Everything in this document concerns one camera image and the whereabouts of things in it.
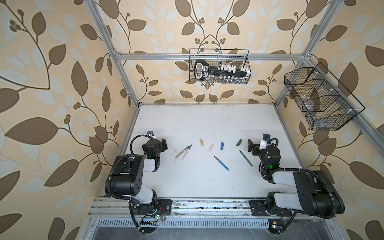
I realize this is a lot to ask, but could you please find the green pen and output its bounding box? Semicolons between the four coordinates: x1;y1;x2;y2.
239;150;253;167

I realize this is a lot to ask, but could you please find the green pen cap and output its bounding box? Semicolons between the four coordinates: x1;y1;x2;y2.
236;139;242;147

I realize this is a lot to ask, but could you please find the blue pen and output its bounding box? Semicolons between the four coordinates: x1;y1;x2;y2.
214;156;230;171

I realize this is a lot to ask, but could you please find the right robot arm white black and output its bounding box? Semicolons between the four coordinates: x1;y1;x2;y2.
248;134;345;235

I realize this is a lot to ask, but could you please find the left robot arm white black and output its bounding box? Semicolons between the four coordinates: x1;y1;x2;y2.
105;131;172;234

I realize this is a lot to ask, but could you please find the tan pen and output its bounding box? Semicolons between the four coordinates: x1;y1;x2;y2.
175;145;192;159

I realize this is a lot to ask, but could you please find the pink pen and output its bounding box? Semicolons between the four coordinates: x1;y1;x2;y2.
182;145;192;160

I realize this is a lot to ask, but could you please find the pink pen cap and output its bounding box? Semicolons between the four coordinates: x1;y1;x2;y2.
209;144;215;153

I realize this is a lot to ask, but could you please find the black tool in basket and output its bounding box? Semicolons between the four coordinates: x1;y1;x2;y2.
190;60;251;80

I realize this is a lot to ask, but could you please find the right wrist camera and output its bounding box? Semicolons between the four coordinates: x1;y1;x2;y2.
259;134;271;150

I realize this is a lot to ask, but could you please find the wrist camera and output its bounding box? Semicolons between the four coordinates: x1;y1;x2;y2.
259;134;271;150
147;131;155;139

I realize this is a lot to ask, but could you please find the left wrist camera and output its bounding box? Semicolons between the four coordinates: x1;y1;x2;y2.
147;131;155;139

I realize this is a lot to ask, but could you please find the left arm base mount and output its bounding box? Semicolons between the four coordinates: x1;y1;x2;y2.
129;199;173;234

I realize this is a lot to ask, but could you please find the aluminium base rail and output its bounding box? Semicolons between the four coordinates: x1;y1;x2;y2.
86;197;337;229

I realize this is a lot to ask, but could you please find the right wire basket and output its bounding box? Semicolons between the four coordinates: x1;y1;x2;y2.
284;62;366;131

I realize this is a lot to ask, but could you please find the wire basket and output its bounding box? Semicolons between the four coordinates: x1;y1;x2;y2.
284;62;366;131
189;48;252;85

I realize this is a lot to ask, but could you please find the back wire basket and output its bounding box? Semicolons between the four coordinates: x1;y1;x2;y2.
189;48;252;85

